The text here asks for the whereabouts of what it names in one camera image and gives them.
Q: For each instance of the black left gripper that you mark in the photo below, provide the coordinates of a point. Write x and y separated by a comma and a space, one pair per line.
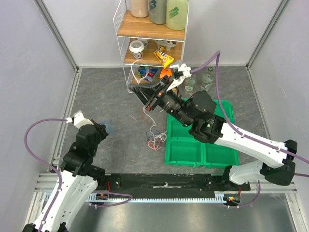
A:
102, 129

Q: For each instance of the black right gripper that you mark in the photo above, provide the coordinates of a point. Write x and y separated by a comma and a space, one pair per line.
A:
156, 97

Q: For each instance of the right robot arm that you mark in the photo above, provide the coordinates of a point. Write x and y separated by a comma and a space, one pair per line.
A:
273, 163

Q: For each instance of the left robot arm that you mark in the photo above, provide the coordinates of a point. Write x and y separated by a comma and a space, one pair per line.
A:
77, 179

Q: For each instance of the orange sponge package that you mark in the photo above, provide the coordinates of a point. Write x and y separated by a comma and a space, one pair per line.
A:
167, 72

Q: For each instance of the yellow candy bag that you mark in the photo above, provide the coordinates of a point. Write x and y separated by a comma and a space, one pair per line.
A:
163, 57

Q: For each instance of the left glass bottle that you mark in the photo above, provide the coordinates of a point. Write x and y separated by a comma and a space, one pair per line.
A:
189, 84

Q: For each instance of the glass bottle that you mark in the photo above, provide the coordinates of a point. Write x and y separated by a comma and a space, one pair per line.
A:
189, 84
208, 78

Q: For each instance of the white paper coffee cup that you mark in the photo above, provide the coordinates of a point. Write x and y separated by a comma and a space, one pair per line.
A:
137, 47

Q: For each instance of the white yogurt cup pack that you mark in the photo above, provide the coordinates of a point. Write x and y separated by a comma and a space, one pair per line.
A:
168, 45

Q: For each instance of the right glass bottle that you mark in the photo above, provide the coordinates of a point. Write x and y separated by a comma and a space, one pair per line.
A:
208, 78

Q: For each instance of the green compartment bin tray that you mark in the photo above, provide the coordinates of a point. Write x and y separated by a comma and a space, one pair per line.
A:
183, 150

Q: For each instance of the grey green bottle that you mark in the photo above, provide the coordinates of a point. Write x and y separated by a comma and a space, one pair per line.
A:
157, 11

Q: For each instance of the beige bottle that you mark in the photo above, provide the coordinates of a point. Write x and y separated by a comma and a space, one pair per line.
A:
139, 8

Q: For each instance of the light green bottle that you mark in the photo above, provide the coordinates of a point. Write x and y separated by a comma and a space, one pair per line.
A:
176, 17

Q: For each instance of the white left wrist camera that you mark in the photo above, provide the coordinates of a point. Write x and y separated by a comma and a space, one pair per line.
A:
78, 120

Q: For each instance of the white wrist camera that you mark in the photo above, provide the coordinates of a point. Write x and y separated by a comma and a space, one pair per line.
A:
78, 120
180, 71

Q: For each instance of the white wire wooden shelf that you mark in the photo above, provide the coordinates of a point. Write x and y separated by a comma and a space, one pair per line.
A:
129, 28

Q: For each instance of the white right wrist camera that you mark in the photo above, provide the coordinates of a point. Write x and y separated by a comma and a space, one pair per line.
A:
180, 71

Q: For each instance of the white slotted cable duct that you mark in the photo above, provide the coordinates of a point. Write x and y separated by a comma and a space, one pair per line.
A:
105, 197

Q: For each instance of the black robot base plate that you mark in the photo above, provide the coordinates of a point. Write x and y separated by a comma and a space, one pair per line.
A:
206, 182

